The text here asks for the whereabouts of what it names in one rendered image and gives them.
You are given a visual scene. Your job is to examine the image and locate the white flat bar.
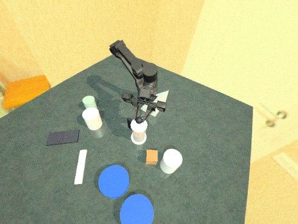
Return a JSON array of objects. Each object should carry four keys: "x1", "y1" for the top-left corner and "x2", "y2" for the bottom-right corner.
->
[{"x1": 74, "y1": 150, "x2": 87, "y2": 184}]

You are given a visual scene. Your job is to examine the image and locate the dark grey flat rectangular pad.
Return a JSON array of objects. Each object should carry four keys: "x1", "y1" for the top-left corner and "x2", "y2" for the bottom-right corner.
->
[{"x1": 46, "y1": 130, "x2": 80, "y2": 146}]

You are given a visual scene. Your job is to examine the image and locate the blue cylinder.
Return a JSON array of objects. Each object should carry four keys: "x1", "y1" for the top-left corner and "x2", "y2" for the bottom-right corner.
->
[
  {"x1": 120, "y1": 194, "x2": 154, "y2": 224},
  {"x1": 99, "y1": 165, "x2": 130, "y2": 199}
]

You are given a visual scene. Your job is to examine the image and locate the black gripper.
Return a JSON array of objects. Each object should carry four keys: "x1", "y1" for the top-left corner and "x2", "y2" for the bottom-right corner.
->
[{"x1": 122, "y1": 84, "x2": 167, "y2": 123}]

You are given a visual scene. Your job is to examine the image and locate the orange cube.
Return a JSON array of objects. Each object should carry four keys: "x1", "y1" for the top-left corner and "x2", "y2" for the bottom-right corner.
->
[{"x1": 145, "y1": 150, "x2": 157, "y2": 165}]

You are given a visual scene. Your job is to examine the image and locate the pale green cylinder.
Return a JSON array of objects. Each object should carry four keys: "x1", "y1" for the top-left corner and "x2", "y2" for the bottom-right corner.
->
[{"x1": 82, "y1": 96, "x2": 97, "y2": 109}]

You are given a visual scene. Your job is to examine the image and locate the glass french press with black knob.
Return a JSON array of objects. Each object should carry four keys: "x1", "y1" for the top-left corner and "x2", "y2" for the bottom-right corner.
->
[{"x1": 127, "y1": 117, "x2": 147, "y2": 145}]

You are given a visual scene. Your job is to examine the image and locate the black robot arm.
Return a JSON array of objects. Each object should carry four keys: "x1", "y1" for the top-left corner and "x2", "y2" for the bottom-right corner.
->
[{"x1": 109, "y1": 40, "x2": 158, "y2": 102}]

